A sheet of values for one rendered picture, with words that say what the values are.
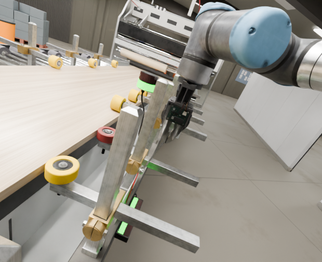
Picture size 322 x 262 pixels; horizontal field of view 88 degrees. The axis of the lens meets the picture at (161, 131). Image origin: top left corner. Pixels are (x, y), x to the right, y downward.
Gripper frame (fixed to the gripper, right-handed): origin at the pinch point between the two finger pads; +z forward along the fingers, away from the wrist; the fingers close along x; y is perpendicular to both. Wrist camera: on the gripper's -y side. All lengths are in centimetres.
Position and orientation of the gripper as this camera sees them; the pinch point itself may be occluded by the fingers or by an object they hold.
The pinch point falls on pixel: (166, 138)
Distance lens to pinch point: 55.9
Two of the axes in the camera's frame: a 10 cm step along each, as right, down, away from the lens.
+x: 9.2, 3.8, -0.5
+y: -1.9, 3.5, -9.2
